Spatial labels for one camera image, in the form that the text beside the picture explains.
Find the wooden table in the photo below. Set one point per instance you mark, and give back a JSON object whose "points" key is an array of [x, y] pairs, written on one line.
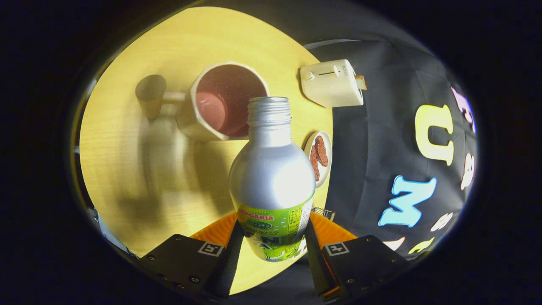
{"points": [[127, 169]]}

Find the white round plate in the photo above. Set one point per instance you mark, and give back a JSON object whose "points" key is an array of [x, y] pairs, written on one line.
{"points": [[328, 144]]}

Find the toast slice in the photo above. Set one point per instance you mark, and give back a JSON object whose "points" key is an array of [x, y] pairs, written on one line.
{"points": [[361, 82]]}

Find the reddish brown sausage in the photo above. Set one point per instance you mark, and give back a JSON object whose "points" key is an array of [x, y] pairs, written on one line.
{"points": [[322, 151], [314, 163]]}

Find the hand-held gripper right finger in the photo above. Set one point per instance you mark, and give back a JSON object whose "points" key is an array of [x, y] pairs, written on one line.
{"points": [[315, 262]]}

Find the silver bottle with green label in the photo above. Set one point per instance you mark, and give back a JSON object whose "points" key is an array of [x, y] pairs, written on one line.
{"points": [[271, 178]]}

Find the white toaster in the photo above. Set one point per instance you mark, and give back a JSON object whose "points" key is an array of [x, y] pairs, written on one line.
{"points": [[330, 87]]}

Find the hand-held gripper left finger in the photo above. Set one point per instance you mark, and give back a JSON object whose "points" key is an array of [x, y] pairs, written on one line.
{"points": [[230, 267]]}

